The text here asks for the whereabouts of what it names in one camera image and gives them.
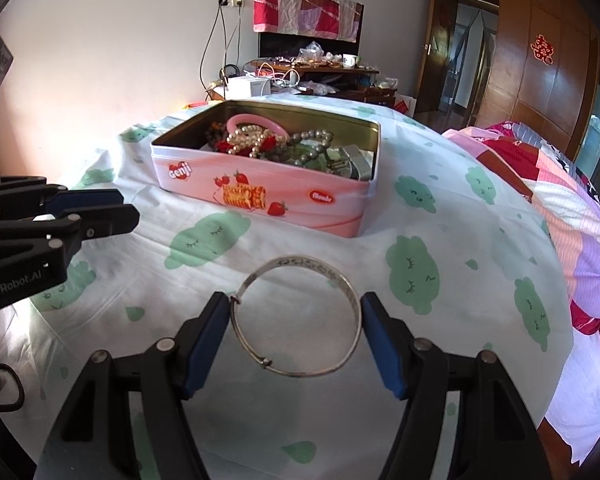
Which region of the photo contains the pink biscuit tin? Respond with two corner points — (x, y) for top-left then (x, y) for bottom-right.
(150, 100), (382, 238)

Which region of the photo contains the grey bead necklace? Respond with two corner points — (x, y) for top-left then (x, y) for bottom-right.
(275, 129), (336, 168)

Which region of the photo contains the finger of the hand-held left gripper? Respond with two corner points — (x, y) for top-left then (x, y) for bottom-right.
(0, 204), (141, 253)
(0, 176), (123, 221)

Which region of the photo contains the white charger cable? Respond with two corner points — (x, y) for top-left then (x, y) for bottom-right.
(257, 62), (301, 86)

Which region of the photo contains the silver bangle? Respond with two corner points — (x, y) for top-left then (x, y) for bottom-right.
(229, 256), (365, 378)

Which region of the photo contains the patchwork television cover cloth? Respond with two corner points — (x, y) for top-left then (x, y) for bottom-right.
(253, 0), (365, 43)

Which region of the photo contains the wooden television cabinet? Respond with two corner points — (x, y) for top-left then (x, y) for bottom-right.
(205, 57), (398, 108)

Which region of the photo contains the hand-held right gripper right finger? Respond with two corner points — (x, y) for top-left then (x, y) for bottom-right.
(359, 291), (553, 480)

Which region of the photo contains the pink jade bangle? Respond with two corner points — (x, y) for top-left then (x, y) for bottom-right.
(224, 113), (287, 137)

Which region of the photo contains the green jade bangle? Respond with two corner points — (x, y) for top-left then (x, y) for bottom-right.
(285, 142), (331, 171)

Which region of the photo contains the brown wooden wardrobe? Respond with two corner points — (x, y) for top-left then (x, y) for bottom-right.
(427, 0), (600, 191)

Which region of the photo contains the brown wooden bead bracelet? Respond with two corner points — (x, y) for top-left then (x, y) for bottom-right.
(203, 121), (228, 146)

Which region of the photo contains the wooden door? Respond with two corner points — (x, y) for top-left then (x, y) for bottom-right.
(417, 0), (456, 116)

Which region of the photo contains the white green-print tablecloth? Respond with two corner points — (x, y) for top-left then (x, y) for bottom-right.
(2, 92), (576, 480)

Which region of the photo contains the black television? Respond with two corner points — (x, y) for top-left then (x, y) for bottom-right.
(258, 31), (359, 58)

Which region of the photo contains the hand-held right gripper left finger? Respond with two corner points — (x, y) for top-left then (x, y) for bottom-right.
(42, 291), (231, 480)

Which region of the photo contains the patchwork quilt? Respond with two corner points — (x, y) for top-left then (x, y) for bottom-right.
(442, 120), (600, 466)

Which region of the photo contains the black power cable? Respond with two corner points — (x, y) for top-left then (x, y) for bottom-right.
(200, 7), (231, 92)
(222, 7), (244, 68)

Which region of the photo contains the white cardboard box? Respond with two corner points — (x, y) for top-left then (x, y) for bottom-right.
(227, 76), (271, 98)

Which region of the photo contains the red paper cutout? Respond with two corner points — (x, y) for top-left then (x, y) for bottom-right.
(529, 34), (555, 64)

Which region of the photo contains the pearl bracelet with red knot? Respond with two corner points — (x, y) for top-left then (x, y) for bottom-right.
(215, 127), (281, 158)

